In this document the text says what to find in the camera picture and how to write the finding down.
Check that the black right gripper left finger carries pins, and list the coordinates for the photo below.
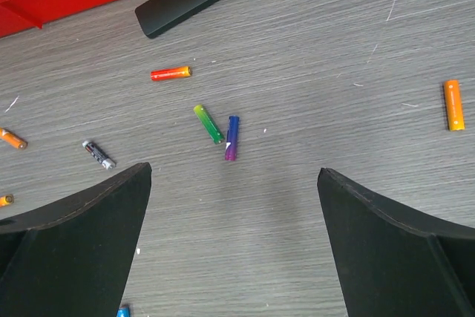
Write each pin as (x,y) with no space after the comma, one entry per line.
(72,257)

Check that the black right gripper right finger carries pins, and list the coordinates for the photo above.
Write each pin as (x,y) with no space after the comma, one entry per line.
(391,259)

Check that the orange battery near edge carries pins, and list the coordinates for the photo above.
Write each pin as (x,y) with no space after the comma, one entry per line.
(6,200)

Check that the black white battery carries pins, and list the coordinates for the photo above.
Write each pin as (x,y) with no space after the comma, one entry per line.
(101,157)

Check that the orange battery left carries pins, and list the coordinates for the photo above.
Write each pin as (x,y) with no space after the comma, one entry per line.
(12,139)

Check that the orange battery right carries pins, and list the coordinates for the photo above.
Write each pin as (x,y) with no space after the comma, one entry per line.
(454,107)

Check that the green yellow battery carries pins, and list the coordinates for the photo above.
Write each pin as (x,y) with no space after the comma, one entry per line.
(209,124)

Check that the blue purple battery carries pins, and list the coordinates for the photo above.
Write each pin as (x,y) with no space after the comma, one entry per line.
(232,138)

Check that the red orange battery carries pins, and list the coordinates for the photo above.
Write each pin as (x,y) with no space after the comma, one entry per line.
(170,73)

